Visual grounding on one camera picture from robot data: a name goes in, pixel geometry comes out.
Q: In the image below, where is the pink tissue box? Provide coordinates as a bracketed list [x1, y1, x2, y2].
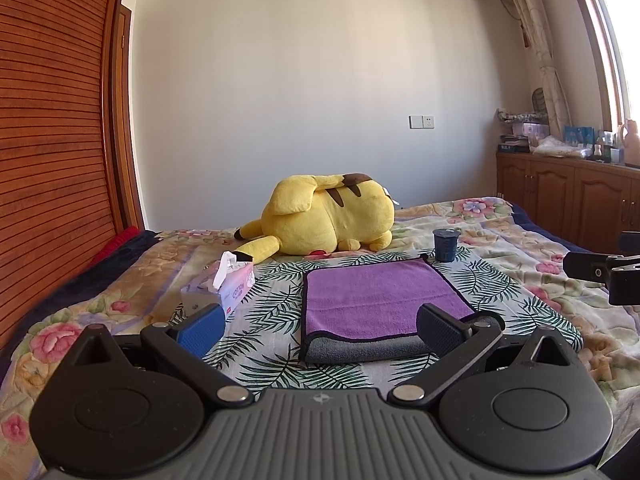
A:
[180, 252, 255, 318]

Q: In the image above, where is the wooden side cabinet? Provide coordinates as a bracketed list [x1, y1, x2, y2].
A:
[496, 153, 639, 254]

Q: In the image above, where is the floral bed blanket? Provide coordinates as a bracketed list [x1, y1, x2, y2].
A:
[1, 197, 639, 479]

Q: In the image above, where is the dark blue cup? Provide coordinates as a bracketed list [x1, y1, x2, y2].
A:
[433, 228, 461, 262]

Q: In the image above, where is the red pillow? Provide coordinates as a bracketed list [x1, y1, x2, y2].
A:
[88, 226, 141, 269]

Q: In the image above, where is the pink bottle on cabinet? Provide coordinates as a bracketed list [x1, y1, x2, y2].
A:
[623, 119, 640, 168]

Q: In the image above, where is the white plastic bag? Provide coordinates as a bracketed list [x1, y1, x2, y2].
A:
[532, 136, 592, 159]

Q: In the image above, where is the stack of boxes and books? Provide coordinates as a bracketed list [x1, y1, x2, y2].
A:
[496, 108, 550, 153]

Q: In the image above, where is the yellow Pikachu plush toy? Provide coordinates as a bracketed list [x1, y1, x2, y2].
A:
[234, 174, 395, 264]

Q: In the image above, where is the wooden slatted wardrobe door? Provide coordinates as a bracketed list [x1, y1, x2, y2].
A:
[1, 0, 126, 341]

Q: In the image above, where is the beige floral curtain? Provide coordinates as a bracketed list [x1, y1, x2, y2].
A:
[512, 0, 570, 140]

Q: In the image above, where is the white wall switch plate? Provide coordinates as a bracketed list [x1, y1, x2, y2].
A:
[409, 115, 435, 130]

